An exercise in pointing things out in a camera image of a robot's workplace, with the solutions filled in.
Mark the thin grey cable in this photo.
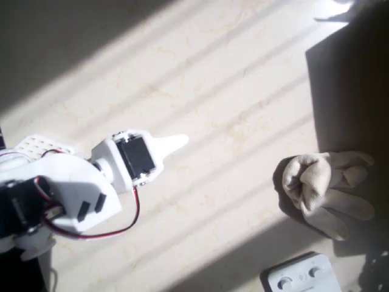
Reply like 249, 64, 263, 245
48, 264, 59, 292

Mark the white perforated base plate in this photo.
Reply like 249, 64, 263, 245
15, 133, 77, 164

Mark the red black upper arm cable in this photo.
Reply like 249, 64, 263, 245
40, 150, 63, 161

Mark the red black gripper servo cable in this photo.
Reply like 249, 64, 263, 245
44, 187, 141, 241

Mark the black speckled object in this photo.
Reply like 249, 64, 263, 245
357, 251, 389, 292

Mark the white device with two knobs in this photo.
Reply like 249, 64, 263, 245
260, 251, 343, 292

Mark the beige knit glove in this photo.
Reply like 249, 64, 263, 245
281, 151, 375, 242

